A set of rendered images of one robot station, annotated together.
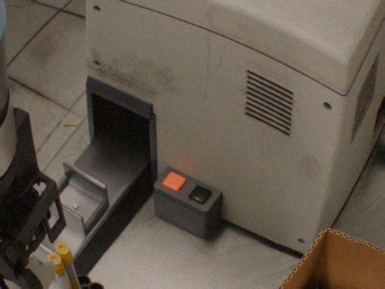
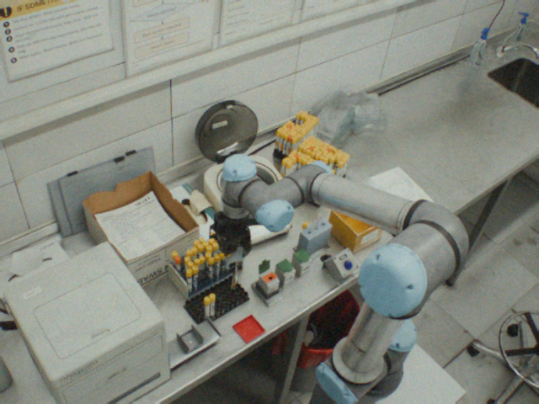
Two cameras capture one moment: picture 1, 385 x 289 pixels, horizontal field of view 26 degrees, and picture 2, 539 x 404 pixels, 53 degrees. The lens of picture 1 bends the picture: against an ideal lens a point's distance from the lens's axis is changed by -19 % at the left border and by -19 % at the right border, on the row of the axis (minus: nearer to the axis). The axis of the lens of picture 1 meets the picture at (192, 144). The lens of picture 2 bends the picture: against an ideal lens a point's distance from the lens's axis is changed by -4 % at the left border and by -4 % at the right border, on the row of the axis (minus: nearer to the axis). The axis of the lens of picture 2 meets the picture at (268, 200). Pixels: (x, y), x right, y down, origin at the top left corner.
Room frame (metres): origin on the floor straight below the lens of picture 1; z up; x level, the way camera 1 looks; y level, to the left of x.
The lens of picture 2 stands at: (1.22, 0.46, 2.25)
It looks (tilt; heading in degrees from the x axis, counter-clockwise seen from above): 45 degrees down; 195
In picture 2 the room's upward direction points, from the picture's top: 8 degrees clockwise
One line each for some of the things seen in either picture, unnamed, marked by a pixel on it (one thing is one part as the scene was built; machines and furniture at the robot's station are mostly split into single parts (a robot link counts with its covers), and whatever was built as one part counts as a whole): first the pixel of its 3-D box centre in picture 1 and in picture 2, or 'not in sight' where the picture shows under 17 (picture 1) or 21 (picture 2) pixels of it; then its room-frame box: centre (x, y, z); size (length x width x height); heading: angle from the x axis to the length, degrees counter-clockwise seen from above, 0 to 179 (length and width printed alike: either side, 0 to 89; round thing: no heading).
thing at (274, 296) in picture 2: not in sight; (267, 289); (0.27, 0.24, 0.89); 0.09 x 0.05 x 0.04; 58
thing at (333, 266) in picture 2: not in sight; (337, 260); (0.10, 0.40, 0.92); 0.13 x 0.07 x 0.08; 59
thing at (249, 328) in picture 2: not in sight; (248, 328); (0.40, 0.24, 0.88); 0.07 x 0.07 x 0.01; 59
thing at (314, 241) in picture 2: not in sight; (313, 239); (0.05, 0.31, 0.92); 0.10 x 0.07 x 0.10; 151
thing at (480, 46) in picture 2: not in sight; (479, 46); (-1.44, 0.72, 0.97); 0.08 x 0.07 x 0.20; 152
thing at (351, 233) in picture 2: not in sight; (356, 224); (-0.07, 0.42, 0.92); 0.13 x 0.13 x 0.10; 56
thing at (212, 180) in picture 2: not in sight; (248, 197); (-0.02, 0.07, 0.94); 0.30 x 0.24 x 0.12; 50
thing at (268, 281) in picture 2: not in sight; (268, 283); (0.27, 0.24, 0.92); 0.05 x 0.04 x 0.06; 58
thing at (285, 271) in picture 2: not in sight; (284, 273); (0.20, 0.27, 0.91); 0.05 x 0.04 x 0.07; 59
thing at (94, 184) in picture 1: (86, 189); (183, 345); (0.55, 0.11, 0.92); 0.21 x 0.07 x 0.05; 149
